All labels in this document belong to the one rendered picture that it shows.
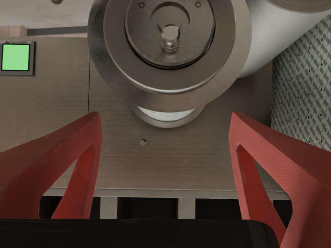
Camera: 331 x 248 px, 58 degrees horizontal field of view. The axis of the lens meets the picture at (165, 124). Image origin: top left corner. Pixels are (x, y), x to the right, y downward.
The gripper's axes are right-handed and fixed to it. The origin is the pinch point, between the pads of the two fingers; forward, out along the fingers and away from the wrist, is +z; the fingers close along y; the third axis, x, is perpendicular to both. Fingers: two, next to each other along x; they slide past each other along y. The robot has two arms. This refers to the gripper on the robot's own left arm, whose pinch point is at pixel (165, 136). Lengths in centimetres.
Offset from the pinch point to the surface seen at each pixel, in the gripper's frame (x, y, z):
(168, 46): 1.0, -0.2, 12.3
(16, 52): 15, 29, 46
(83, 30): 106, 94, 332
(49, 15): 84, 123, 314
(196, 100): 6.0, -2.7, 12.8
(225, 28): 0.7, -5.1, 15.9
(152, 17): -0.2, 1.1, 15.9
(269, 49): 6.2, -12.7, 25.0
